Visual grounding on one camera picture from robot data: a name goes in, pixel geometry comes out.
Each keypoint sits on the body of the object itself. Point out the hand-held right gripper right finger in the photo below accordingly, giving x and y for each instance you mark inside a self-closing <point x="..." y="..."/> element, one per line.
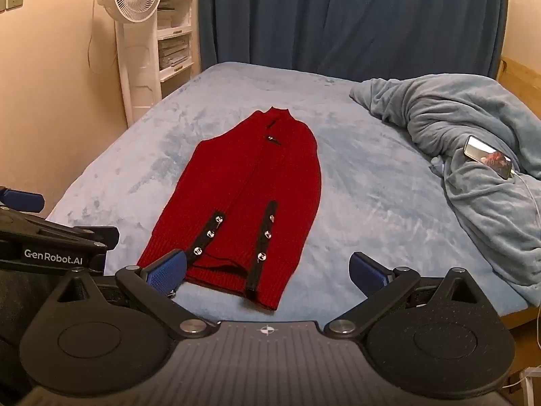
<point x="367" y="274"/>

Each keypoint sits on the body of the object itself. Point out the grey-blue blanket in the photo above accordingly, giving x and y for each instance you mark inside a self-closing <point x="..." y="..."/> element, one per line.
<point x="465" y="110"/>

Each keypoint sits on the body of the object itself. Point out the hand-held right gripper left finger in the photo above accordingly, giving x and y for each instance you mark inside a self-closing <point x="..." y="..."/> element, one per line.
<point x="167" y="273"/>

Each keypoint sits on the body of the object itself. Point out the bed with blue sheet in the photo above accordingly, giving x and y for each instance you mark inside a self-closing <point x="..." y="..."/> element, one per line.
<point x="359" y="203"/>

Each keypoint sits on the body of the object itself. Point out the white bookshelf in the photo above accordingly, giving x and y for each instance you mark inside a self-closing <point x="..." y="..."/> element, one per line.
<point x="175" y="46"/>

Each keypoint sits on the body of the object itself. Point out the red knitted sweater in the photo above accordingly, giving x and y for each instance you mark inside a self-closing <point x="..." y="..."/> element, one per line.
<point x="253" y="177"/>

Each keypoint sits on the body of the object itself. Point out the smartphone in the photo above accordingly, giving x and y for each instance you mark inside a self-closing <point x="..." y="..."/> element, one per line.
<point x="486" y="155"/>

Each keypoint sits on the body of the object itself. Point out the blue curtain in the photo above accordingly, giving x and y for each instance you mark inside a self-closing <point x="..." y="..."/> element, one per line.
<point x="351" y="17"/>

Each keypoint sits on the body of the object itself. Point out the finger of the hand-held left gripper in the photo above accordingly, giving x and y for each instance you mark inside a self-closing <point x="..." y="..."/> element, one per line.
<point x="23" y="201"/>

